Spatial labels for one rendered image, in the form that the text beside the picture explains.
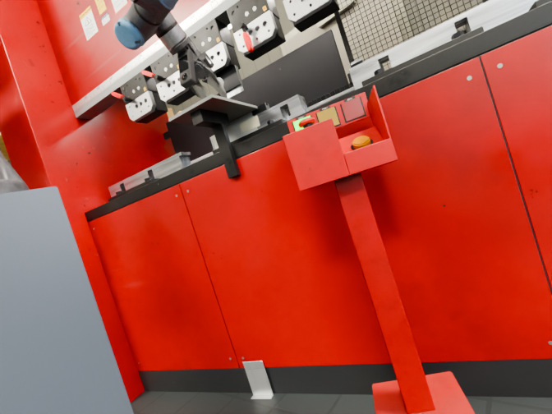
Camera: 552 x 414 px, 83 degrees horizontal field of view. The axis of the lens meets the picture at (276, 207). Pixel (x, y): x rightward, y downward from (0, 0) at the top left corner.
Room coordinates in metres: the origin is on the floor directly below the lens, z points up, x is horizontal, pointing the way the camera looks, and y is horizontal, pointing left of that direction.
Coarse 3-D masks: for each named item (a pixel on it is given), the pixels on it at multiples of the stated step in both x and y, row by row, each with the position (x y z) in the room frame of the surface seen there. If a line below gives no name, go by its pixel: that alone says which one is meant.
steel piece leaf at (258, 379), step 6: (246, 372) 1.13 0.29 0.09; (252, 372) 1.12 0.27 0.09; (258, 372) 1.11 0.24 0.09; (264, 372) 1.10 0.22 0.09; (252, 378) 1.13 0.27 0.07; (258, 378) 1.12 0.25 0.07; (264, 378) 1.10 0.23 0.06; (252, 384) 1.13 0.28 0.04; (258, 384) 1.12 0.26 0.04; (264, 384) 1.11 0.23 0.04; (252, 390) 1.13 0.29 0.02; (258, 390) 1.12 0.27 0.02; (264, 390) 1.11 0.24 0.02; (270, 390) 1.10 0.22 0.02; (252, 396) 1.13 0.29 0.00; (258, 396) 1.12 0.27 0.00; (264, 396) 1.10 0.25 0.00; (270, 396) 1.09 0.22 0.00
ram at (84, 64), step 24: (48, 0) 1.49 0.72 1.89; (72, 0) 1.42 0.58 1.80; (192, 0) 1.15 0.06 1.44; (48, 24) 1.52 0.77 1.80; (72, 24) 1.45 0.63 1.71; (96, 24) 1.38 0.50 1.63; (72, 48) 1.47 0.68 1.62; (96, 48) 1.40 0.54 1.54; (120, 48) 1.34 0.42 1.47; (144, 48) 1.28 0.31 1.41; (72, 72) 1.49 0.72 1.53; (96, 72) 1.42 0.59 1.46; (72, 96) 1.52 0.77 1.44; (96, 96) 1.45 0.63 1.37
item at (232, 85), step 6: (234, 66) 1.14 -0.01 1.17; (222, 72) 1.17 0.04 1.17; (228, 72) 1.16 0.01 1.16; (234, 72) 1.15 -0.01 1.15; (222, 78) 1.17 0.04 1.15; (228, 78) 1.16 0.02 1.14; (234, 78) 1.15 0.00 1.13; (240, 78) 1.15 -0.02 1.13; (228, 84) 1.16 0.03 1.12; (234, 84) 1.15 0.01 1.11; (240, 84) 1.14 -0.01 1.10; (228, 90) 1.17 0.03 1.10; (234, 90) 1.17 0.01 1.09; (240, 90) 1.16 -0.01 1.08; (228, 96) 1.18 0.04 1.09
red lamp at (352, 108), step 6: (348, 102) 0.75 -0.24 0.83; (354, 102) 0.75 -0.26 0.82; (360, 102) 0.75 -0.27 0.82; (348, 108) 0.76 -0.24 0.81; (354, 108) 0.75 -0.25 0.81; (360, 108) 0.75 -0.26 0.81; (348, 114) 0.76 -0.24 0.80; (354, 114) 0.75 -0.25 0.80; (360, 114) 0.75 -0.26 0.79; (348, 120) 0.76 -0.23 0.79
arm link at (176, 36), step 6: (174, 30) 0.93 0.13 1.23; (180, 30) 0.94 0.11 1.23; (162, 36) 0.98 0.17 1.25; (168, 36) 0.93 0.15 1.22; (174, 36) 0.94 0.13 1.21; (180, 36) 0.94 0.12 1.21; (162, 42) 0.96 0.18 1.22; (168, 42) 0.94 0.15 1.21; (174, 42) 0.94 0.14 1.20; (180, 42) 0.95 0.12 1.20; (168, 48) 0.96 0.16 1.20
